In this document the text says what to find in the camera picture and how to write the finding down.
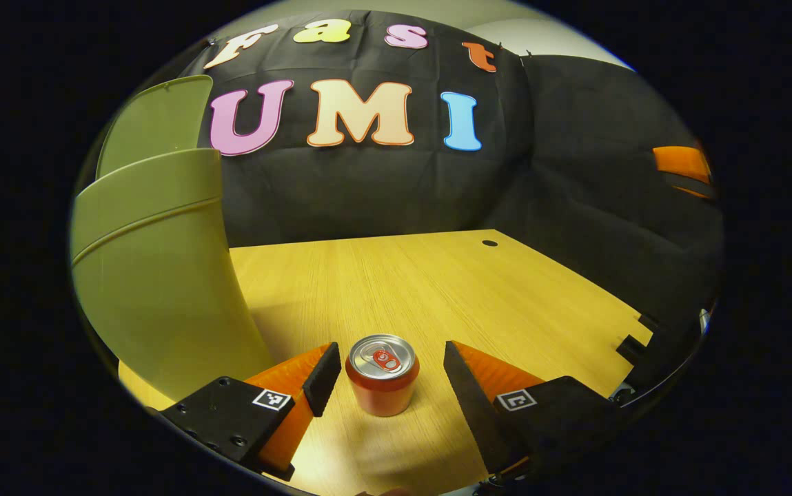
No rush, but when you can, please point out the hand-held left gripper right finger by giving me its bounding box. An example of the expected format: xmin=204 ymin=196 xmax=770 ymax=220
xmin=443 ymin=340 xmax=629 ymax=484

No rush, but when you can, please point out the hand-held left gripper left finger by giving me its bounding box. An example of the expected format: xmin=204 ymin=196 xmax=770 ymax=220
xmin=159 ymin=342 xmax=343 ymax=482

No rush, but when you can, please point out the red pop can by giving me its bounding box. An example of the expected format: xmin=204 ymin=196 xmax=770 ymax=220
xmin=345 ymin=334 xmax=421 ymax=418

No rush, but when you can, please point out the green desktop garbage bin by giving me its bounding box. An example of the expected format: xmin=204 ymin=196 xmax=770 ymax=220
xmin=70 ymin=74 xmax=276 ymax=403

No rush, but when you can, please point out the wooden desktop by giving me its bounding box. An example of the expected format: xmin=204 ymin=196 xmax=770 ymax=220
xmin=119 ymin=229 xmax=656 ymax=496

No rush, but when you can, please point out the black backdrop cloth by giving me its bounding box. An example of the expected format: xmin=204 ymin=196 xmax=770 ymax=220
xmin=182 ymin=9 xmax=724 ymax=331

